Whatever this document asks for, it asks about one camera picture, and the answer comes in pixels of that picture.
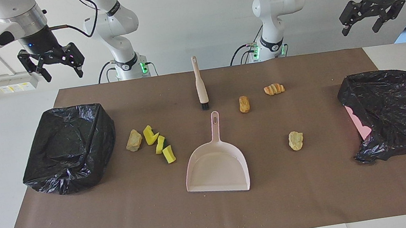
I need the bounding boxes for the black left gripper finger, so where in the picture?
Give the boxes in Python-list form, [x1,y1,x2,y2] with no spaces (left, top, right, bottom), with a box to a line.
[368,0,406,34]
[337,0,371,37]

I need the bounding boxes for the brown paper table mat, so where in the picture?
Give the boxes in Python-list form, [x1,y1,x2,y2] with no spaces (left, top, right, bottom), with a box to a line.
[0,41,406,228]

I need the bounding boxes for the crumpled black trash bag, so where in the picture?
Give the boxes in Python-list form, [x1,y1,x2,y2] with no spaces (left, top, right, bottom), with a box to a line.
[335,67,406,167]

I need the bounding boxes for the toy croissant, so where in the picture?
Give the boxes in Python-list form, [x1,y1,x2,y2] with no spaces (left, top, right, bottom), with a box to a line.
[263,82,286,97]

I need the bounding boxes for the white wall socket box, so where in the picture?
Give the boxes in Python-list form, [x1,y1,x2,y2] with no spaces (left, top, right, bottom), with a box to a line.
[0,70,40,95]

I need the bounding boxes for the pale yellow lump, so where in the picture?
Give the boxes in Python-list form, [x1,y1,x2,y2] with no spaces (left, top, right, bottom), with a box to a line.
[287,130,305,152]

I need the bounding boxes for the yellow notched sponge piece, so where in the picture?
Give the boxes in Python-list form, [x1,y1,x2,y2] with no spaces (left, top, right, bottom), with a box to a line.
[142,124,161,146]

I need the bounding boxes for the black bag lined box bin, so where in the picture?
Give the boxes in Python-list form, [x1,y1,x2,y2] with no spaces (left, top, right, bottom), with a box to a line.
[14,100,124,201]

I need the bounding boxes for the black left base cable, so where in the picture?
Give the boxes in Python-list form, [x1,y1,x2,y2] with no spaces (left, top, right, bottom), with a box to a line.
[226,25,269,66]

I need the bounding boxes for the beige green stone chunk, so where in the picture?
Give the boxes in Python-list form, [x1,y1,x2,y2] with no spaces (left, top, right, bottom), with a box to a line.
[124,128,145,153]

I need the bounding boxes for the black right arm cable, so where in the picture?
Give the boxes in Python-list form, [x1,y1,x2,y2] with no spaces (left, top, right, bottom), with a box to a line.
[44,0,102,44]

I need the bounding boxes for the beige hand brush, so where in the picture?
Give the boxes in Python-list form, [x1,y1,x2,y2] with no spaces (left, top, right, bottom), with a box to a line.
[190,54,211,111]

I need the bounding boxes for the brown toy bread nugget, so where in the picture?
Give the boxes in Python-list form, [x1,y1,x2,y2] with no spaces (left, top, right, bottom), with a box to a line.
[238,95,251,114]

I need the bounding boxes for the pale pink dustpan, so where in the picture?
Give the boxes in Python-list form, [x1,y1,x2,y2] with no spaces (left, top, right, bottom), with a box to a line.
[177,108,252,199]

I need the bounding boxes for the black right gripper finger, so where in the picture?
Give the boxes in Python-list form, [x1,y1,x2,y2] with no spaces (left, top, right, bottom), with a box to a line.
[17,46,53,87]
[59,41,88,80]

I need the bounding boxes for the black base cable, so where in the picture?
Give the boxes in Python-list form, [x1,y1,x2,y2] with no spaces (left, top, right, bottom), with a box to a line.
[96,60,119,84]
[226,25,269,66]

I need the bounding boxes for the black right base cable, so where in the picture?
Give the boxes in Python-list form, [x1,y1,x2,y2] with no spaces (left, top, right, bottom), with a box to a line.
[96,60,119,84]

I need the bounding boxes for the pink plastic bin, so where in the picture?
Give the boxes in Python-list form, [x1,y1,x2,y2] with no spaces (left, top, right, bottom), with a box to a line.
[345,103,374,142]

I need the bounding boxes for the yellow green sponge piece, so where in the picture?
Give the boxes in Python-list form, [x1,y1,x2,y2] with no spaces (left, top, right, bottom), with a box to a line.
[153,135,168,155]

